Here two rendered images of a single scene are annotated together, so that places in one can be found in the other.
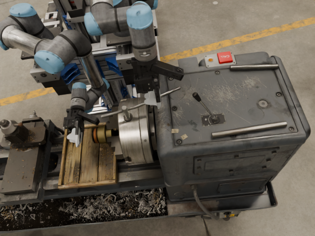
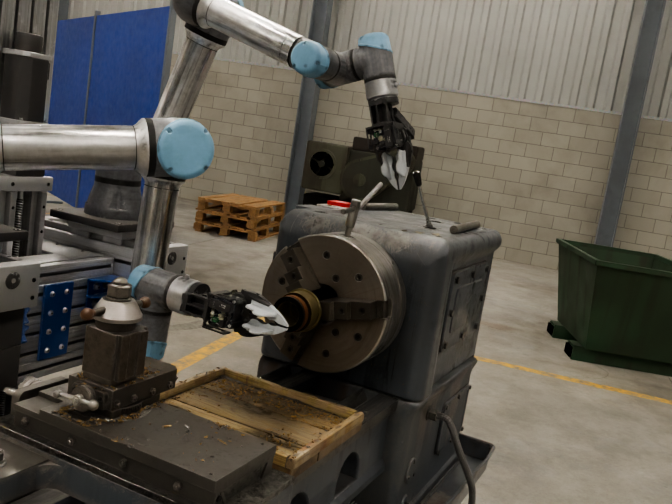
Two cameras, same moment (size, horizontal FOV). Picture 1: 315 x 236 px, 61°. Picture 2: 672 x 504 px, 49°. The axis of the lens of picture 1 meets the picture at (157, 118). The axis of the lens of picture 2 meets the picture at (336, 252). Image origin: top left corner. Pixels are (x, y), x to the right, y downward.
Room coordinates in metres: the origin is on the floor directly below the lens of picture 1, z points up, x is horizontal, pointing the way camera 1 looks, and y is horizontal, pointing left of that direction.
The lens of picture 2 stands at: (0.11, 1.67, 1.45)
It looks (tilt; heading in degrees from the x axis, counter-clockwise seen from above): 9 degrees down; 289
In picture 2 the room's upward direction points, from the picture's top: 9 degrees clockwise
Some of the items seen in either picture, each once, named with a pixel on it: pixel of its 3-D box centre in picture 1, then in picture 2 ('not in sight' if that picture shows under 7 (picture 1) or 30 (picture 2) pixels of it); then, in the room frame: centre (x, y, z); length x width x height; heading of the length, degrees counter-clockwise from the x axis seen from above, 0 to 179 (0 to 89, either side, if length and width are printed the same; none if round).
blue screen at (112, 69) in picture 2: not in sight; (86, 123); (5.34, -4.87, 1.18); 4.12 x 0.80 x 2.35; 145
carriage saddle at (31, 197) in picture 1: (21, 160); (115, 476); (0.71, 0.78, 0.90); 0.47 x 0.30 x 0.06; 174
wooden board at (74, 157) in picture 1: (89, 153); (251, 415); (0.66, 0.40, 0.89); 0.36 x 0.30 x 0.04; 174
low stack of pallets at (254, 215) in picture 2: not in sight; (241, 215); (4.50, -7.13, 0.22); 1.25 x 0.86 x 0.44; 97
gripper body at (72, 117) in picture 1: (75, 119); (217, 307); (0.77, 0.41, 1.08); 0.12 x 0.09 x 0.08; 174
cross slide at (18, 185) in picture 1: (25, 153); (133, 432); (0.72, 0.73, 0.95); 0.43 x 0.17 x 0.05; 174
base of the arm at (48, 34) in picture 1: (37, 34); not in sight; (1.31, 0.57, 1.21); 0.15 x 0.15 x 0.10
